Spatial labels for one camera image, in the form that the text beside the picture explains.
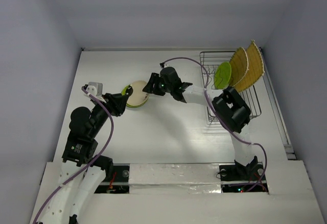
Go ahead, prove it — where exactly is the white foil front panel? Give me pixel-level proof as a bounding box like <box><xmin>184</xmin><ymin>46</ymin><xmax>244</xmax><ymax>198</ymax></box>
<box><xmin>128</xmin><ymin>163</ymin><xmax>222</xmax><ymax>194</ymax></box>

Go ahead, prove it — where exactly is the black wire dish rack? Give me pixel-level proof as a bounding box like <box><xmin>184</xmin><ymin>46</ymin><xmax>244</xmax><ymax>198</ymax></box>
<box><xmin>199</xmin><ymin>51</ymin><xmax>263</xmax><ymax>126</ymax></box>

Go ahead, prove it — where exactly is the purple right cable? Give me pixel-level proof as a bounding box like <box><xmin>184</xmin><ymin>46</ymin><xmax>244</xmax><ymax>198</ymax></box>
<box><xmin>159</xmin><ymin>57</ymin><xmax>269</xmax><ymax>192</ymax></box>

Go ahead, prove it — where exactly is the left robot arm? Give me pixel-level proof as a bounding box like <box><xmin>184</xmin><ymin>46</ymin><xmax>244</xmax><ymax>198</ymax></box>
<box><xmin>33</xmin><ymin>93</ymin><xmax>129</xmax><ymax>223</ymax></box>

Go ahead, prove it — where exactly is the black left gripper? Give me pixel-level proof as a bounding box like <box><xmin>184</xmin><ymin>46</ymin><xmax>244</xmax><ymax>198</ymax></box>
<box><xmin>89</xmin><ymin>91</ymin><xmax>128</xmax><ymax>136</ymax></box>

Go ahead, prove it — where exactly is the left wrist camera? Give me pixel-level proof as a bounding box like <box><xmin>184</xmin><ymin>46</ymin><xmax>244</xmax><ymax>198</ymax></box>
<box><xmin>85</xmin><ymin>82</ymin><xmax>103</xmax><ymax>98</ymax></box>

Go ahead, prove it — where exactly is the purple cable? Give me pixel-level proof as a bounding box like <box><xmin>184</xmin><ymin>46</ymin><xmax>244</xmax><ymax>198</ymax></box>
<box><xmin>159</xmin><ymin>57</ymin><xmax>269</xmax><ymax>192</ymax></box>
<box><xmin>32</xmin><ymin>86</ymin><xmax>114</xmax><ymax>223</ymax></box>

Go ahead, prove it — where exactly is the large green plate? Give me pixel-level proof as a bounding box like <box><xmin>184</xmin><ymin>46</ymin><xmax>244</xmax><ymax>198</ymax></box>
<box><xmin>122</xmin><ymin>85</ymin><xmax>148</xmax><ymax>108</ymax></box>

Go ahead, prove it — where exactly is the small green plate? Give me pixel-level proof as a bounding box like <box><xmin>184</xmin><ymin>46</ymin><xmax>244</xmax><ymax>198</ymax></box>
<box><xmin>214</xmin><ymin>62</ymin><xmax>232</xmax><ymax>89</ymax></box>

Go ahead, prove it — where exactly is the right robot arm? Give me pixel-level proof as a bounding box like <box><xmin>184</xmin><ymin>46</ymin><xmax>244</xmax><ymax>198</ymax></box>
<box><xmin>143</xmin><ymin>67</ymin><xmax>258</xmax><ymax>181</ymax></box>

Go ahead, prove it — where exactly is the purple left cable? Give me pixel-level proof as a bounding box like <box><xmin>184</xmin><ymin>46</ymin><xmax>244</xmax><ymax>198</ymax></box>
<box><xmin>32</xmin><ymin>86</ymin><xmax>114</xmax><ymax>223</ymax></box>

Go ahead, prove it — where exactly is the large woven bamboo tray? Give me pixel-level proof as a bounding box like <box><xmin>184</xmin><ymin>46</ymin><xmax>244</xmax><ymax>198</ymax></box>
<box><xmin>234</xmin><ymin>40</ymin><xmax>265</xmax><ymax>92</ymax></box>

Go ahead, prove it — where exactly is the small woven bamboo tray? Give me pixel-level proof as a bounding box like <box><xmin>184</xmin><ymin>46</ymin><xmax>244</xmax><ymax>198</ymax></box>
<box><xmin>229</xmin><ymin>47</ymin><xmax>249</xmax><ymax>86</ymax></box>

